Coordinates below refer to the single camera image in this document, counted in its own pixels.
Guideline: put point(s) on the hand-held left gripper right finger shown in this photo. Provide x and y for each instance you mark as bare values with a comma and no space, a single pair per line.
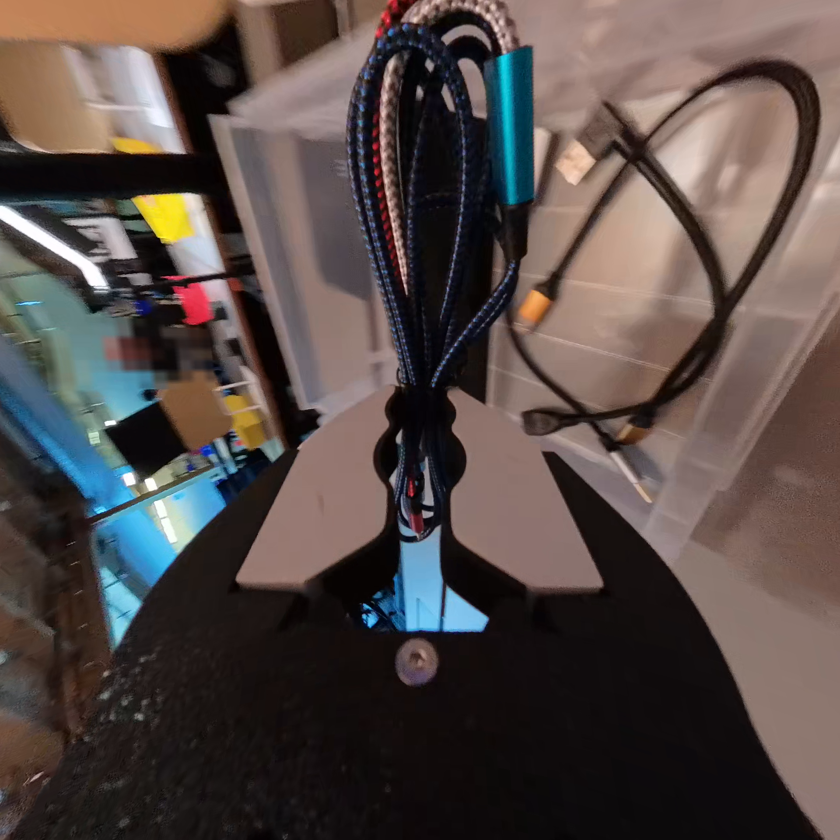
518,505

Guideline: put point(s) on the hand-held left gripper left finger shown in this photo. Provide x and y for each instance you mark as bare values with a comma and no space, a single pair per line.
328,499

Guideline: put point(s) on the clear plastic storage bin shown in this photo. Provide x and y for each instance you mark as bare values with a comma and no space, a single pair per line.
656,262

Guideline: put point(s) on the cardboard box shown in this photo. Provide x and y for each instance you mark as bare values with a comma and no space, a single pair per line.
193,407

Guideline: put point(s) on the black monitor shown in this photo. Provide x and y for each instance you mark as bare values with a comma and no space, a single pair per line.
148,436

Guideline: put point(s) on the red object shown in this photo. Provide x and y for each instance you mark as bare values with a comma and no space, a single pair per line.
190,302

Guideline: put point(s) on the yellow plastic bin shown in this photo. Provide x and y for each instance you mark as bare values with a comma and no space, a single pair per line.
164,216

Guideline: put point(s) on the black shelf frame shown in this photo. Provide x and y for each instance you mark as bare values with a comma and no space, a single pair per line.
98,172

